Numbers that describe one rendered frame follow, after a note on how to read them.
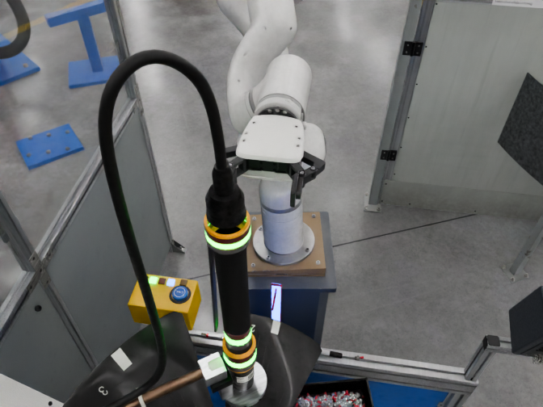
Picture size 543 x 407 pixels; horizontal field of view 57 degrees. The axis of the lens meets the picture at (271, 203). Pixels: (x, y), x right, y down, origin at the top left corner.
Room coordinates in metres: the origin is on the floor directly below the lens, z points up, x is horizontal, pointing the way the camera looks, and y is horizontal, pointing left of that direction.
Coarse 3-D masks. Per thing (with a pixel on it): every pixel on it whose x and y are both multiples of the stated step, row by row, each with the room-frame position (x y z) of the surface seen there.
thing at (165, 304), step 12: (156, 276) 0.76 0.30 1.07; (156, 288) 0.72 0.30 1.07; (168, 288) 0.72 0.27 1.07; (192, 288) 0.72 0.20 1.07; (132, 300) 0.68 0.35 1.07; (156, 300) 0.68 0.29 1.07; (168, 300) 0.68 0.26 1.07; (192, 300) 0.69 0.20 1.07; (132, 312) 0.67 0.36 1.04; (144, 312) 0.67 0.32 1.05; (168, 312) 0.65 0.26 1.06; (180, 312) 0.65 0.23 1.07; (192, 312) 0.67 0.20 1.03; (192, 324) 0.66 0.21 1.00
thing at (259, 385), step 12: (204, 360) 0.30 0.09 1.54; (204, 372) 0.28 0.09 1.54; (216, 372) 0.28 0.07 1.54; (228, 372) 0.29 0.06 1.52; (264, 372) 0.32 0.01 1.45; (216, 384) 0.27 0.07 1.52; (228, 384) 0.28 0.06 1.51; (264, 384) 0.30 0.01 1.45; (228, 396) 0.28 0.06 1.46; (240, 396) 0.28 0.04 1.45; (252, 396) 0.28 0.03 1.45
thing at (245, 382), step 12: (216, 168) 0.30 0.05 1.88; (228, 168) 0.30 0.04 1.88; (216, 180) 0.30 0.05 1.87; (228, 180) 0.30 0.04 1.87; (216, 192) 0.30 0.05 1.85; (228, 192) 0.30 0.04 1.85; (240, 192) 0.31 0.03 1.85; (216, 204) 0.29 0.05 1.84; (228, 204) 0.29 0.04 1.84; (240, 204) 0.30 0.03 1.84; (216, 216) 0.29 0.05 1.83; (228, 216) 0.29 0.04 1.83; (240, 216) 0.30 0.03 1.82; (228, 228) 0.29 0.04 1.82; (252, 372) 0.30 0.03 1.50; (240, 384) 0.29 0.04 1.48; (252, 384) 0.30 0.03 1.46
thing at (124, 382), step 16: (160, 320) 0.41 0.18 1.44; (176, 320) 0.42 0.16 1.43; (144, 336) 0.39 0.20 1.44; (176, 336) 0.40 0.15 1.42; (112, 352) 0.36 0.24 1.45; (128, 352) 0.36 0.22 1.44; (144, 352) 0.37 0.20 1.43; (176, 352) 0.38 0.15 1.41; (192, 352) 0.38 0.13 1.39; (96, 368) 0.33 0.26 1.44; (112, 368) 0.34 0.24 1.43; (128, 368) 0.34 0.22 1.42; (144, 368) 0.35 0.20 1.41; (176, 368) 0.35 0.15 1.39; (192, 368) 0.36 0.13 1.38; (80, 384) 0.31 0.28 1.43; (96, 384) 0.31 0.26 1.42; (112, 384) 0.32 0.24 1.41; (128, 384) 0.32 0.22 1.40; (160, 384) 0.33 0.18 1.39; (192, 384) 0.34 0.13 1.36; (80, 400) 0.29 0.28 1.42; (96, 400) 0.30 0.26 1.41; (112, 400) 0.30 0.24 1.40; (160, 400) 0.31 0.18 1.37; (176, 400) 0.32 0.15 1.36; (192, 400) 0.32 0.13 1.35; (208, 400) 0.33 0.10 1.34
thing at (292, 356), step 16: (256, 320) 0.55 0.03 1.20; (272, 320) 0.56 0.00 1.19; (256, 336) 0.52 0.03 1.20; (272, 336) 0.52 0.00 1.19; (288, 336) 0.53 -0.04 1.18; (304, 336) 0.54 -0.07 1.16; (256, 352) 0.48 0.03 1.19; (272, 352) 0.48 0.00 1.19; (288, 352) 0.49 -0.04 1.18; (304, 352) 0.50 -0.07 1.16; (320, 352) 0.51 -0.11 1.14; (272, 368) 0.45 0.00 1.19; (288, 368) 0.45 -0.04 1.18; (304, 368) 0.46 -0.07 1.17; (272, 384) 0.41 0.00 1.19; (288, 384) 0.42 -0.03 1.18; (304, 384) 0.42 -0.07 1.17; (272, 400) 0.39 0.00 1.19; (288, 400) 0.39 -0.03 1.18
